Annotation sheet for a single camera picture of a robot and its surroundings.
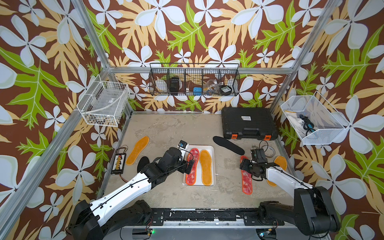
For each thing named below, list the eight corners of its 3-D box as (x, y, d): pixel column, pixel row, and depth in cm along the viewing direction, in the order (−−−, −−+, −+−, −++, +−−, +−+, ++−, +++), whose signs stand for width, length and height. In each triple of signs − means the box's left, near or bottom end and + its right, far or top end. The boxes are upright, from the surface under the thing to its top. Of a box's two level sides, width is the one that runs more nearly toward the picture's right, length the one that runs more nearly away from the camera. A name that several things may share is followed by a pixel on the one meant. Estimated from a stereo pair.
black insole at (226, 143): (211, 141, 105) (211, 140, 104) (214, 135, 109) (215, 134, 107) (242, 155, 98) (243, 154, 97) (245, 148, 102) (246, 147, 100)
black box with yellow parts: (111, 175, 91) (110, 173, 89) (115, 155, 99) (114, 153, 97) (123, 173, 91) (122, 172, 89) (126, 154, 100) (125, 152, 98)
